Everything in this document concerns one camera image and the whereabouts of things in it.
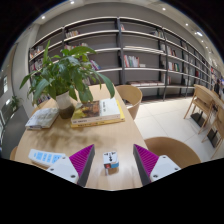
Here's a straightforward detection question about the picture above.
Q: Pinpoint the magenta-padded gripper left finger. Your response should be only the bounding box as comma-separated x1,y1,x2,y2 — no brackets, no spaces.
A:
45,143,96,188

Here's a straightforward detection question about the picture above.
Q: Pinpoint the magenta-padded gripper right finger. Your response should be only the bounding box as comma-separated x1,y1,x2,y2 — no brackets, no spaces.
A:
132,143,182,187

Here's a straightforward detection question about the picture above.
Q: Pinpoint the tan rounded wooden chair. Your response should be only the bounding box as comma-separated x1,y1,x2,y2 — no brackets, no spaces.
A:
114,84,144,121
9,145,19,161
143,136,203,169

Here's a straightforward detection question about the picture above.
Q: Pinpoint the yellow book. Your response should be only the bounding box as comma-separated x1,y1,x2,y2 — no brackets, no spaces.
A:
70,108,126,129

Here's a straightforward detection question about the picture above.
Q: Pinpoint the white picture-cover book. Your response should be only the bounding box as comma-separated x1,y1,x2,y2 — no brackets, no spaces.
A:
70,97,122,125

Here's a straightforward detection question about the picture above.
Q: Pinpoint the light wooden slatted chair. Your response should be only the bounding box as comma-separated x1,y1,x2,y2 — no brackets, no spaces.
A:
183,87,214,134
201,106,224,159

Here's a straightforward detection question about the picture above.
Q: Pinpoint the small green floor plant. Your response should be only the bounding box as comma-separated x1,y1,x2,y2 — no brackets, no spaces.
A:
8,94,23,113

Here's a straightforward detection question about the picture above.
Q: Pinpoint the light wooden side table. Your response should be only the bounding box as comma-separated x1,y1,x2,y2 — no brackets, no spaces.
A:
194,83,224,111

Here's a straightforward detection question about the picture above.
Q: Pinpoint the person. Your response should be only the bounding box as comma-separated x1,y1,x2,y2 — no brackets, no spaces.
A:
214,78,224,98

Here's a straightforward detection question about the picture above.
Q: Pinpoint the green potted plant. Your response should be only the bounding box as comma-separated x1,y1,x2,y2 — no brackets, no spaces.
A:
19,39,116,120

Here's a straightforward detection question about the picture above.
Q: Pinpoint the grey shelf unit with books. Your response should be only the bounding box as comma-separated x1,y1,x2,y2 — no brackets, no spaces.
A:
28,15,218,106

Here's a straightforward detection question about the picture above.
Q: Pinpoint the ceiling lights group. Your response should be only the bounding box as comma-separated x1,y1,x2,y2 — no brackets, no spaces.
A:
39,0,204,38

